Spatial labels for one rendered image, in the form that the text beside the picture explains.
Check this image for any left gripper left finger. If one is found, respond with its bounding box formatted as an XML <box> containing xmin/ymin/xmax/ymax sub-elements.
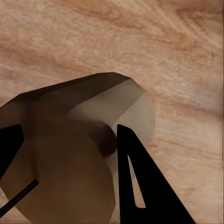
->
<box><xmin>0</xmin><ymin>124</ymin><xmax>24</xmax><ymax>180</ymax></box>

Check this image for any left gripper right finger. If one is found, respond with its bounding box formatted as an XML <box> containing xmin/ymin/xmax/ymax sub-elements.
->
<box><xmin>117</xmin><ymin>124</ymin><xmax>196</xmax><ymax>224</ymax></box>

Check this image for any pillar candle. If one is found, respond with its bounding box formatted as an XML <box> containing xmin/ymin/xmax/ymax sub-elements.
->
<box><xmin>0</xmin><ymin>72</ymin><xmax>155</xmax><ymax>224</ymax></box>

